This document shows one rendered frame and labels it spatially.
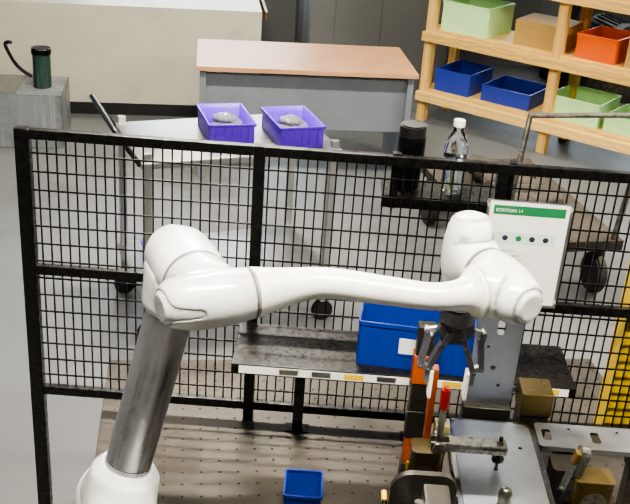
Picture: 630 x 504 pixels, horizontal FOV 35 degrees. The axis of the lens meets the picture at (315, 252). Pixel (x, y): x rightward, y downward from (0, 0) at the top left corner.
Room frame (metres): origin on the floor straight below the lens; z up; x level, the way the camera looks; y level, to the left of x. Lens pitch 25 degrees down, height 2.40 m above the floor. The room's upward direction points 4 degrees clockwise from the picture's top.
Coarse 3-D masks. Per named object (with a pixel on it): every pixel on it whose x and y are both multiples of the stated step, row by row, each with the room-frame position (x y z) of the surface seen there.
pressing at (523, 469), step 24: (456, 432) 2.00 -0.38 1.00; (480, 432) 2.00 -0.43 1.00; (504, 432) 2.01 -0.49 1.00; (528, 432) 2.02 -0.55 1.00; (456, 456) 1.90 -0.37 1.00; (480, 456) 1.91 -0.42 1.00; (504, 456) 1.91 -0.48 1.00; (528, 456) 1.92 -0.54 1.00; (456, 480) 1.80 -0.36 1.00; (480, 480) 1.82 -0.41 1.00; (504, 480) 1.82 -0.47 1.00; (528, 480) 1.83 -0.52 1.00
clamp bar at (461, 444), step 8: (432, 440) 1.87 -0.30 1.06; (448, 440) 1.87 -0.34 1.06; (456, 440) 1.86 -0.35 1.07; (464, 440) 1.86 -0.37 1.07; (472, 440) 1.86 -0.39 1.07; (480, 440) 1.87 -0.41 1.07; (488, 440) 1.87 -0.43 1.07; (496, 440) 1.87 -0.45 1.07; (504, 440) 1.87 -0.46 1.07; (432, 448) 1.84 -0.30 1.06; (448, 448) 1.84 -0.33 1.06; (456, 448) 1.84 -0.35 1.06; (464, 448) 1.84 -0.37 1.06; (472, 448) 1.84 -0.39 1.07; (480, 448) 1.84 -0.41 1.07; (488, 448) 1.84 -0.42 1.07; (496, 448) 1.84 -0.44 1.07; (504, 448) 1.84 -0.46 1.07; (496, 456) 1.86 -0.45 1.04
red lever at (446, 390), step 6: (444, 390) 1.86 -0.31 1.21; (450, 390) 1.86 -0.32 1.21; (444, 396) 1.85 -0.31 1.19; (444, 402) 1.85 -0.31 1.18; (444, 408) 1.85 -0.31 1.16; (444, 414) 1.85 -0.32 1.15; (438, 420) 1.87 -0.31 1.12; (444, 420) 1.85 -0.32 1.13; (438, 426) 1.86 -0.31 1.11; (444, 426) 1.86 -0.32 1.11; (438, 432) 1.85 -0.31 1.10; (438, 438) 1.85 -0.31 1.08
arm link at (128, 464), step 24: (168, 240) 1.76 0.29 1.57; (192, 240) 1.75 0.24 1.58; (144, 264) 1.78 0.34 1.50; (168, 264) 1.69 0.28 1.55; (144, 288) 1.75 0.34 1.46; (144, 336) 1.73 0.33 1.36; (168, 336) 1.72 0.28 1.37; (144, 360) 1.72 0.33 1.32; (168, 360) 1.72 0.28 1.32; (144, 384) 1.71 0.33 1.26; (168, 384) 1.72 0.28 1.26; (120, 408) 1.73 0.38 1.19; (144, 408) 1.70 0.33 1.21; (120, 432) 1.70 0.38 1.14; (144, 432) 1.70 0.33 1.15; (120, 456) 1.69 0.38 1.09; (144, 456) 1.70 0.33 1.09; (96, 480) 1.68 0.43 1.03; (120, 480) 1.67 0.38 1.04; (144, 480) 1.69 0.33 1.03
